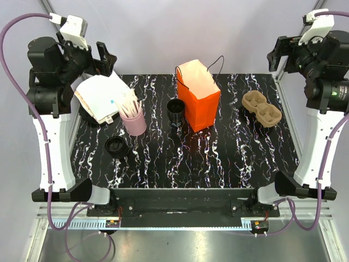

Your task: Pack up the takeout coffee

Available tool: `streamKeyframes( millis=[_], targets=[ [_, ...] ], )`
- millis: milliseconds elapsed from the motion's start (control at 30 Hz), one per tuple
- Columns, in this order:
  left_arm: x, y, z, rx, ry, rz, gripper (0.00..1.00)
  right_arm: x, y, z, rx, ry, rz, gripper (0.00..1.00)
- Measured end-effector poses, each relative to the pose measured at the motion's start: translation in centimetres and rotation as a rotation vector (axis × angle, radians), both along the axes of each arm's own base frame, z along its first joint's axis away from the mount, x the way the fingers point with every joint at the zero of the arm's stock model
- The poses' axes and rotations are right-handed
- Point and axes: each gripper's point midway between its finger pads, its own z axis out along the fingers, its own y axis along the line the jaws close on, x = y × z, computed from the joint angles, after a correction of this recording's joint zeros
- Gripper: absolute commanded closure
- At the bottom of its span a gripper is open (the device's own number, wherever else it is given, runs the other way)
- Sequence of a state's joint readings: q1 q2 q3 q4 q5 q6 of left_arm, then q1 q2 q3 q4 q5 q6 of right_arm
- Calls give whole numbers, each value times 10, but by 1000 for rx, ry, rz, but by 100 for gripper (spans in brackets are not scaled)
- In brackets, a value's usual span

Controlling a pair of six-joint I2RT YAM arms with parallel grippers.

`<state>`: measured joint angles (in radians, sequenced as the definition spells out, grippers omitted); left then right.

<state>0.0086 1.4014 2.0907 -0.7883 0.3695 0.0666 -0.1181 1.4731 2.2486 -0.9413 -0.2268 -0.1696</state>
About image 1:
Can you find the black cup lid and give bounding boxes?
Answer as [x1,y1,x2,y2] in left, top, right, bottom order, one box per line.
[105,136,129,159]

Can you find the pulp cup carrier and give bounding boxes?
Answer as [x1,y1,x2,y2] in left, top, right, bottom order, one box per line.
[242,90,282,128]

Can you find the orange paper bag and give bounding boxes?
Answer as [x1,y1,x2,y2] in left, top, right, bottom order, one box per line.
[175,59,221,132]

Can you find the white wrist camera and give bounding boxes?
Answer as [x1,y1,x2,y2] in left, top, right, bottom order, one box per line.
[298,9,334,46]
[49,13,88,50]

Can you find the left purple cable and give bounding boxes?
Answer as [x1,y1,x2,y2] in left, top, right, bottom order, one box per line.
[0,13,112,260]

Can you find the pink straw holder cup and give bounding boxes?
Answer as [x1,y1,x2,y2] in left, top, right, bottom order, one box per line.
[119,103,147,136]

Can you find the black coffee cup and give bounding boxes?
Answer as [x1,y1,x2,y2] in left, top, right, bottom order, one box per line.
[167,98,185,127]

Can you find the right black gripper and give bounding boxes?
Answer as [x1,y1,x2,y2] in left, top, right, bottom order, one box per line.
[267,31,328,80]

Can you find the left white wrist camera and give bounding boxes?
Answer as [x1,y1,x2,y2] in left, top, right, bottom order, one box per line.
[49,13,88,50]

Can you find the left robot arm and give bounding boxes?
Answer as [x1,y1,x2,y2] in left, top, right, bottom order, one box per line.
[27,35,118,216]

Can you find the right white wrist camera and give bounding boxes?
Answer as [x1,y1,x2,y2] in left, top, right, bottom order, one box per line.
[298,9,334,46]

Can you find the white napkin stack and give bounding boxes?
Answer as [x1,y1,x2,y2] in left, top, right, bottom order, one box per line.
[74,72,130,124]

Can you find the black round napkin base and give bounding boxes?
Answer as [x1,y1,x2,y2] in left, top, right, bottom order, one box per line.
[79,105,108,127]

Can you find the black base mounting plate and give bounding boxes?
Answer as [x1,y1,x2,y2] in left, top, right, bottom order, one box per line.
[87,188,280,230]

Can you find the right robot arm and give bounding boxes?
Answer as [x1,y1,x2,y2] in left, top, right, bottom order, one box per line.
[247,30,348,217]

